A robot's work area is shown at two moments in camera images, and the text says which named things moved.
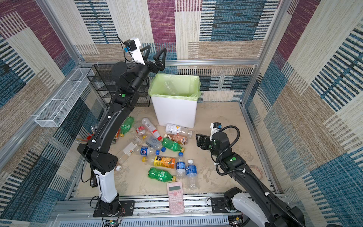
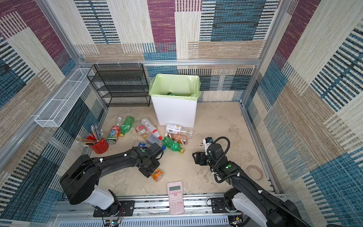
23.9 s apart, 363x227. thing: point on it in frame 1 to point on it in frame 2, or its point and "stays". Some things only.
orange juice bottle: (160, 161) to (157, 174)
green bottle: (169, 144) stays
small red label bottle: (141, 130) stays
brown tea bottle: (181, 139) stays
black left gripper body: (155, 69) to (154, 164)
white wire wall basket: (55, 112) stays
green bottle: (126, 126) stays
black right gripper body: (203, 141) to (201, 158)
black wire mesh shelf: (101, 76) stays
